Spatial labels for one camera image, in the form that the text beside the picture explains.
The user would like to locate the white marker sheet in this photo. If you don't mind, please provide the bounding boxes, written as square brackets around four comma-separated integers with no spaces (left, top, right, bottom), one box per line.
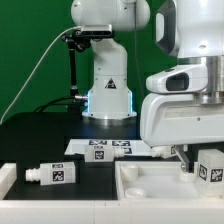
[65,139,151,156]

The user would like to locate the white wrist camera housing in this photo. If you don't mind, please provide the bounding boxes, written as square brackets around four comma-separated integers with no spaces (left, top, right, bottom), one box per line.
[146,64,208,94]

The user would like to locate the white U-shaped obstacle wall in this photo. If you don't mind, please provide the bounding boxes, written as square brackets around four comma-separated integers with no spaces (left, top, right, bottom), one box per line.
[0,163,224,224]

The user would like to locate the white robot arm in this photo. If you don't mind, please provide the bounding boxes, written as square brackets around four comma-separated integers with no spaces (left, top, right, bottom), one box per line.
[71,0,224,151]

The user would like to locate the black camera stand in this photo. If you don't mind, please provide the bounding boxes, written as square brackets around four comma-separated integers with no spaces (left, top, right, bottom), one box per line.
[62,33,85,114]

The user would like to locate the grey camera on stand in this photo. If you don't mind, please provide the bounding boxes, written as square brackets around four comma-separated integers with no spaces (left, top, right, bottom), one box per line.
[80,24,114,39]

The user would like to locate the black cables at base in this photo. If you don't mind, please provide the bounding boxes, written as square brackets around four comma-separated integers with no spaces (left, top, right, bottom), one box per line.
[33,95,88,114]

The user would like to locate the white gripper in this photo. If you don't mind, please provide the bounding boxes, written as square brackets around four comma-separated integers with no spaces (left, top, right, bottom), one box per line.
[140,93,224,172]

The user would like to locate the white square table top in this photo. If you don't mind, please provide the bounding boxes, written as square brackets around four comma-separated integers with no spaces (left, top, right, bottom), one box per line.
[115,161,224,200]

